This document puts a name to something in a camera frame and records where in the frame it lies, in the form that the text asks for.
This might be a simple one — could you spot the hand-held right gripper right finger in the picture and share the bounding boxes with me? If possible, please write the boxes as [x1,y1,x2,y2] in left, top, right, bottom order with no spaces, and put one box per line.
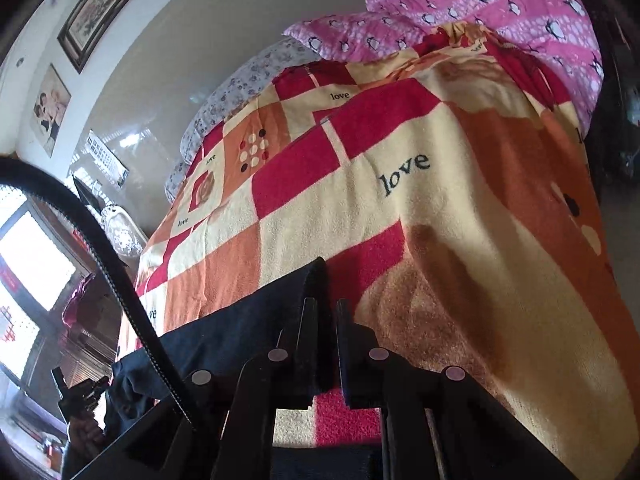
[336,298,577,480]

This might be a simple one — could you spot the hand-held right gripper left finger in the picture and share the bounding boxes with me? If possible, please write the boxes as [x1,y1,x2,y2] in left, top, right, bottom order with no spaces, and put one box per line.
[70,297,322,480]

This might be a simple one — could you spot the black pants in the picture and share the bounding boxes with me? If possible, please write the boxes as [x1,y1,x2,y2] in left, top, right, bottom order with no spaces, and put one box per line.
[105,256,382,480]

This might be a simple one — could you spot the person's left hand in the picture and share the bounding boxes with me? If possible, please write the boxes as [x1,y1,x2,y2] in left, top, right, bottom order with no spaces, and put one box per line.
[67,416,106,453]

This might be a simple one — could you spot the dark red cloth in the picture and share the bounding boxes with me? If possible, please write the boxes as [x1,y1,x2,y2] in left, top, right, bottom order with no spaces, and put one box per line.
[62,274,97,327]

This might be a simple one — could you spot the wooden lattice door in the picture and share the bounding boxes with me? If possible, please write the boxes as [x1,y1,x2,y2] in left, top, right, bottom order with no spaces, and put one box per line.
[0,182,126,411]

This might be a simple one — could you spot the white ornate chair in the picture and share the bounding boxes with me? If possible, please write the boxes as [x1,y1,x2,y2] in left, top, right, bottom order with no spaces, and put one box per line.
[100,204,147,259]

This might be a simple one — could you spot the red orange checked blanket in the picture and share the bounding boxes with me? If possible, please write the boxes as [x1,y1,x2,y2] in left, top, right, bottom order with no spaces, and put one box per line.
[117,25,636,471]

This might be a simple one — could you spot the dark hanging cloth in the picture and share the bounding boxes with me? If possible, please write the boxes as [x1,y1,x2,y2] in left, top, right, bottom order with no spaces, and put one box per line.
[71,174,105,211]

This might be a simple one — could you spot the grey floral pillow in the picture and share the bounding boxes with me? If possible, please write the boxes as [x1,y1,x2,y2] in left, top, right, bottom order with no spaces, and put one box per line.
[180,35,321,161]
[164,150,202,204]

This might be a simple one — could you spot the eye chart poster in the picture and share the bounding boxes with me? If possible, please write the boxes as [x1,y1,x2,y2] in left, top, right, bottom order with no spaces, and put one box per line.
[82,129,130,188]

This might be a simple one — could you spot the framed flower painting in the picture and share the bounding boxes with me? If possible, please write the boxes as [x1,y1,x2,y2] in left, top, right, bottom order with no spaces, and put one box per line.
[56,0,173,75]

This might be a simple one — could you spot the pink penguin pillow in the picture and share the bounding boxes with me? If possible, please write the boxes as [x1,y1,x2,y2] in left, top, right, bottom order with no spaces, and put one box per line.
[282,0,606,133]

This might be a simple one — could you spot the black braided cable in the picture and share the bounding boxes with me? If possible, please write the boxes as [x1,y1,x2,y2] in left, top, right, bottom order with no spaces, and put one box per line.
[0,155,194,428]

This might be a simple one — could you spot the wall photo poster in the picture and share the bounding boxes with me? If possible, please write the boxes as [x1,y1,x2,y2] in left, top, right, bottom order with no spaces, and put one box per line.
[31,63,72,158]

